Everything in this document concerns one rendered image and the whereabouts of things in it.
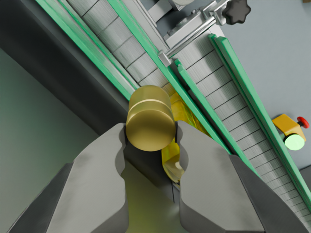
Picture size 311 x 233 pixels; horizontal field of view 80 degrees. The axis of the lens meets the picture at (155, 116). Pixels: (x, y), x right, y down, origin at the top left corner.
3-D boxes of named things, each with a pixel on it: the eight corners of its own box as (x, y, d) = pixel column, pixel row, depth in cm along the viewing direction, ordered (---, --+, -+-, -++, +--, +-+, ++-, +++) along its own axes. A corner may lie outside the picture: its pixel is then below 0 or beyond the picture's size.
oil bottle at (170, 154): (156, 105, 41) (160, 180, 23) (177, 89, 40) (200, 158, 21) (171, 122, 43) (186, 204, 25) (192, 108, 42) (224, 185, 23)
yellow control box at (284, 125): (261, 124, 59) (275, 137, 53) (284, 111, 57) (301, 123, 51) (269, 138, 62) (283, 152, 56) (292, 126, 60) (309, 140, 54)
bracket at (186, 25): (161, 34, 40) (162, 38, 34) (198, 3, 38) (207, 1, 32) (170, 48, 42) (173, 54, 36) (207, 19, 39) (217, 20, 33)
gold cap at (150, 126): (127, 85, 15) (120, 109, 11) (170, 83, 15) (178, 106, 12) (131, 123, 17) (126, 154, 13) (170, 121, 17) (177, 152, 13)
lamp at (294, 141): (280, 138, 53) (287, 144, 50) (296, 130, 52) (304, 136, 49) (286, 148, 55) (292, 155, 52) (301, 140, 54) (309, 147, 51)
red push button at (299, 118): (296, 126, 53) (308, 119, 52) (287, 119, 56) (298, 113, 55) (300, 135, 55) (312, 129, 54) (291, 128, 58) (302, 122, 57)
